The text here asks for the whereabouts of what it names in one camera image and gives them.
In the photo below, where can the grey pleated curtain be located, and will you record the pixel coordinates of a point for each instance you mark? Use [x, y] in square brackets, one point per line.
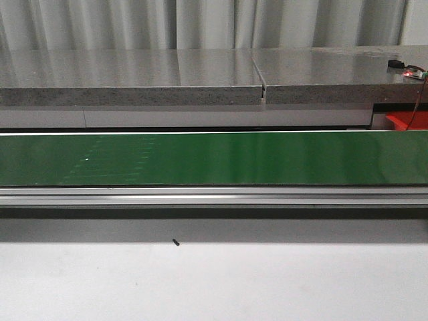
[210, 24]

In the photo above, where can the grey stone bench left slab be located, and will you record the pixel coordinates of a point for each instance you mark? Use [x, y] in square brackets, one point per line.
[137, 77]

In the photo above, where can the small lit circuit board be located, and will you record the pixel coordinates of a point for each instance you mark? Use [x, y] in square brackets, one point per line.
[415, 73]

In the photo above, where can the red plastic bin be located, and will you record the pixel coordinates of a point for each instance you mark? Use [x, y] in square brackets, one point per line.
[403, 121]

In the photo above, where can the grey stone bench slab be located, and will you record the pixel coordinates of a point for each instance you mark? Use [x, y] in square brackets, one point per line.
[137, 77]
[338, 74]

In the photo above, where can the aluminium conveyor frame rail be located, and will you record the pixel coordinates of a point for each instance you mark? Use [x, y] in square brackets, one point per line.
[295, 196]

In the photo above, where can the black connector plug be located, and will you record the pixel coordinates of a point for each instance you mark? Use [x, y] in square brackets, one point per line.
[397, 64]

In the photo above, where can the green conveyor belt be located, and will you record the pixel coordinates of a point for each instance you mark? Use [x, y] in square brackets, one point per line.
[229, 158]

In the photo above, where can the grey stone bench right slab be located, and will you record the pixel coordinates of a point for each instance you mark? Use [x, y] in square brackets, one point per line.
[338, 74]

